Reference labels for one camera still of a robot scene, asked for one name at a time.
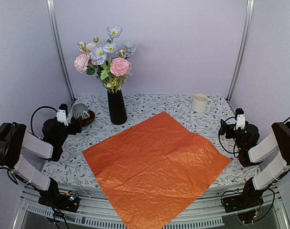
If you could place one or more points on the blue artificial flower stem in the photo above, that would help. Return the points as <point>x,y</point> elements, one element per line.
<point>129,47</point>

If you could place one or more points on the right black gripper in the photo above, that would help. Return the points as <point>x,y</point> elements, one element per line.
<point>224,129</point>

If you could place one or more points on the aluminium frame post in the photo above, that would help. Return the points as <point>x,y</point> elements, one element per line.
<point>242,48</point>
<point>58,46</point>

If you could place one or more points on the red round coaster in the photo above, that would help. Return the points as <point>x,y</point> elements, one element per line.
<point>84,122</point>

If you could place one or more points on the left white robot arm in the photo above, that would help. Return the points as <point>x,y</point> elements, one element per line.
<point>21,151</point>

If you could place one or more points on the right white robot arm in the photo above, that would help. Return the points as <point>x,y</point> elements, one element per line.
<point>250,150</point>

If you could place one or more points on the floral patterned tablecloth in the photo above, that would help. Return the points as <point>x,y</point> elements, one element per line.
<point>72,169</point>

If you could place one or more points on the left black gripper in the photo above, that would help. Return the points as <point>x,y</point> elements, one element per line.
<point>74,130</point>

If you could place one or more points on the pale blue poppy stem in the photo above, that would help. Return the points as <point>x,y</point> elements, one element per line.
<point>103,55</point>

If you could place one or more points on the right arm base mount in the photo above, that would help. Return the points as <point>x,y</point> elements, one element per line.
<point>250,197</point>

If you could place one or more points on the large pink rose stem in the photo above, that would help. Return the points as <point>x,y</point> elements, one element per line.
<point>84,64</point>

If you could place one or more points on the tall black vase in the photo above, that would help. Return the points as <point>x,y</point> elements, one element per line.
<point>117,109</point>

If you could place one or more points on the right aluminium frame post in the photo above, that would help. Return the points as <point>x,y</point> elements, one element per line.
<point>242,48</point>

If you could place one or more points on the left aluminium frame post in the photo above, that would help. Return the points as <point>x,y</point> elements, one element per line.
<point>58,46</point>

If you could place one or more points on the orange yellow wrapping paper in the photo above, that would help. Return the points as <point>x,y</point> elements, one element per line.
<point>153,171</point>

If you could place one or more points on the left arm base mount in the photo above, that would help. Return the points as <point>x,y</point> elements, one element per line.
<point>52,197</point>

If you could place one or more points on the striped ceramic cup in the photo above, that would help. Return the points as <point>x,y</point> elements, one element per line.
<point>80,111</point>

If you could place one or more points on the yellow artificial flower sprig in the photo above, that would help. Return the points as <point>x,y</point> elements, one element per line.
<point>114,83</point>

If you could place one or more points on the aluminium front rail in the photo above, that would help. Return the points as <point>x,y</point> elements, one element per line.
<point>96,212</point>

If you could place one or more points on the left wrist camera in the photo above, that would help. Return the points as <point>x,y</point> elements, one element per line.
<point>61,114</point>

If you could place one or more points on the white ceramic mug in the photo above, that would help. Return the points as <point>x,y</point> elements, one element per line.
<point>200,103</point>

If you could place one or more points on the white artificial flower stem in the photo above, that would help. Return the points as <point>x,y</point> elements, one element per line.
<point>87,48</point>

